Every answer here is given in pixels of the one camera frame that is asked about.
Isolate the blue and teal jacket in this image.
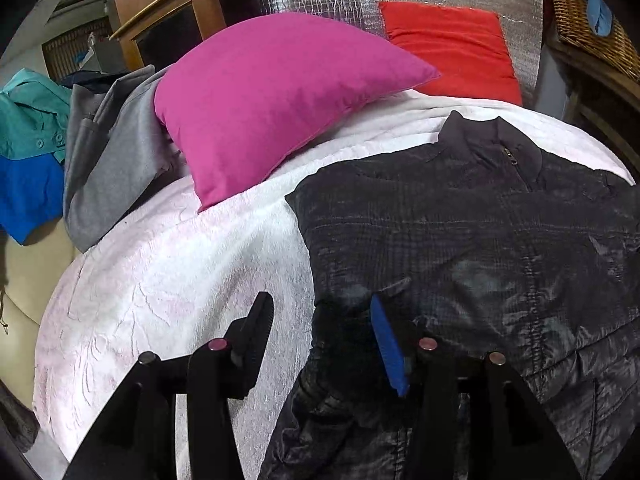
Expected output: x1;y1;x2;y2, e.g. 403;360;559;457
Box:
0;70;73;246

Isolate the dark navy garment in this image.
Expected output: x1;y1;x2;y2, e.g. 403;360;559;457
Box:
57;70;121;91

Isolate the cream upholstered bed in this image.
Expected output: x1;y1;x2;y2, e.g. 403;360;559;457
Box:
0;217;86;356

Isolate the grey garment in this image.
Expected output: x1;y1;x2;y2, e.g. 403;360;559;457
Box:
62;64;193;253

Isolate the wooden table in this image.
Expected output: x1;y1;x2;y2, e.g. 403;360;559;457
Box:
542;35;640;171

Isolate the blue cloth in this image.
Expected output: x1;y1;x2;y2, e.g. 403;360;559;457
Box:
586;0;613;36

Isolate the grey cabinet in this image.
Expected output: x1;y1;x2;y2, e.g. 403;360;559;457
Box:
85;30;131;73

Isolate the red pillow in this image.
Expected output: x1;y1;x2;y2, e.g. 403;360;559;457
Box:
377;1;523;107

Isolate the wicker basket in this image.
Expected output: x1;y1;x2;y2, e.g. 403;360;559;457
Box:
545;0;640;83

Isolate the pink pillow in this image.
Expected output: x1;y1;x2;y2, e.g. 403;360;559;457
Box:
152;10;442;213

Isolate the dark puffer jacket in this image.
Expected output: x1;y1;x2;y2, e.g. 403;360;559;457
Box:
260;110;640;480

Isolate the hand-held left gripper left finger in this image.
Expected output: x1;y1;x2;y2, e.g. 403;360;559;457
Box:
62;291;275;480

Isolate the white blanket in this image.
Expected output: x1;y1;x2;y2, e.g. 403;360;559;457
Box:
32;87;636;466

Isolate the brown lattice door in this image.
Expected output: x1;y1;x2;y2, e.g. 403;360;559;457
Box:
42;22;113;78

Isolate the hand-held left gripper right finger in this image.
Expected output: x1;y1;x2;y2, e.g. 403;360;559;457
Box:
370;294;583;480

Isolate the low wooden cabinet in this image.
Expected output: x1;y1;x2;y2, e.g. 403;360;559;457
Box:
107;0;251;73

